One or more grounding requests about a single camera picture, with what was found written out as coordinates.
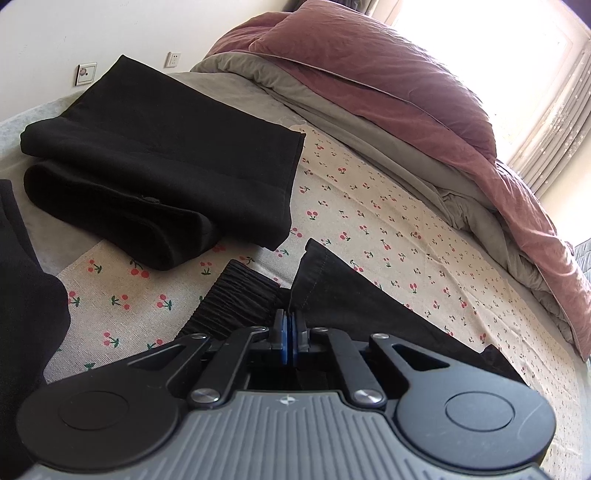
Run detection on wall socket with red plug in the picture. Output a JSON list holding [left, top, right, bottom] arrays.
[[74, 62, 99, 87]]

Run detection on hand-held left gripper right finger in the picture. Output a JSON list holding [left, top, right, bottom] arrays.
[[289, 308, 452, 409]]

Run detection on grey blanket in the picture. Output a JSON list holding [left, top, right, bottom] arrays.
[[189, 51, 579, 346]]

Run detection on grey quilted headboard cushion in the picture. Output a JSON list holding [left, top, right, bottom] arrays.
[[564, 239, 591, 283]]

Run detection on grey patterned curtain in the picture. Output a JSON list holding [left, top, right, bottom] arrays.
[[505, 69, 591, 197]]

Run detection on folded black cloth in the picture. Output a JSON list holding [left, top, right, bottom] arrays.
[[0, 178, 71, 480]]

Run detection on folded black pants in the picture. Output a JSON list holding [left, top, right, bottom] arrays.
[[20, 54, 307, 272]]

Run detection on black pants with elastic waistband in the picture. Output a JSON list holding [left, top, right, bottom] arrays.
[[178, 237, 530, 389]]

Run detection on pink pillow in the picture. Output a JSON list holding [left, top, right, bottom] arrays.
[[248, 0, 498, 163]]

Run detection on cherry print bed sheet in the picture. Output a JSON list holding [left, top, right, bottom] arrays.
[[44, 124, 591, 467]]

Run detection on pink duvet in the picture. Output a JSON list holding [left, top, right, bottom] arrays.
[[203, 11, 591, 361]]

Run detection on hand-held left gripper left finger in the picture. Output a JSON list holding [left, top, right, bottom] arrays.
[[124, 308, 290, 409]]

